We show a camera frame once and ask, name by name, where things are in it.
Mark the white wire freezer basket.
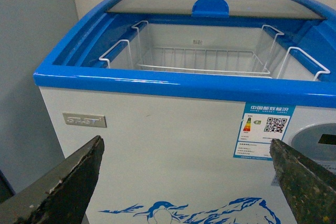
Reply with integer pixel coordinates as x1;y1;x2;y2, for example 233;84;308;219
99;20;331;81

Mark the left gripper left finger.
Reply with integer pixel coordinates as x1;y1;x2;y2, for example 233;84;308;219
1;135;104;223

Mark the glass sliding freezer lid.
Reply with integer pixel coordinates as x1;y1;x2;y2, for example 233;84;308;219
109;0;325;20

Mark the white chest freezer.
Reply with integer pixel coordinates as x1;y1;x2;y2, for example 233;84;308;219
34;0;335;223

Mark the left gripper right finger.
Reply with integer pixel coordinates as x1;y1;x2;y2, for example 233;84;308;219
270;138;335;223

